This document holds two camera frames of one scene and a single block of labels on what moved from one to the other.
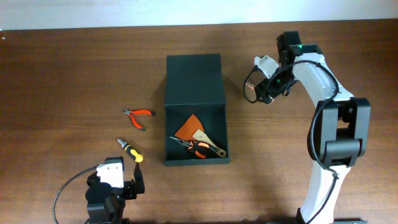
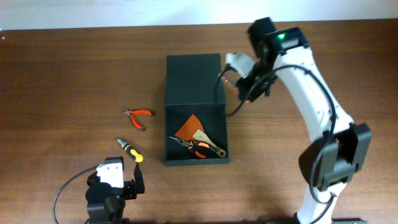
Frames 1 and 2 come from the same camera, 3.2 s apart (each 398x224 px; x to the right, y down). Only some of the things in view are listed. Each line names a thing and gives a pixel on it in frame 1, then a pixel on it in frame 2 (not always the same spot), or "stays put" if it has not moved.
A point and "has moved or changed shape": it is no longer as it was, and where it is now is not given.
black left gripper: x=130 y=185 stays put
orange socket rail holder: x=250 y=86 has moved or changed shape
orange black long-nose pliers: x=201 y=149 stays put
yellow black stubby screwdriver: x=137 y=157 stays put
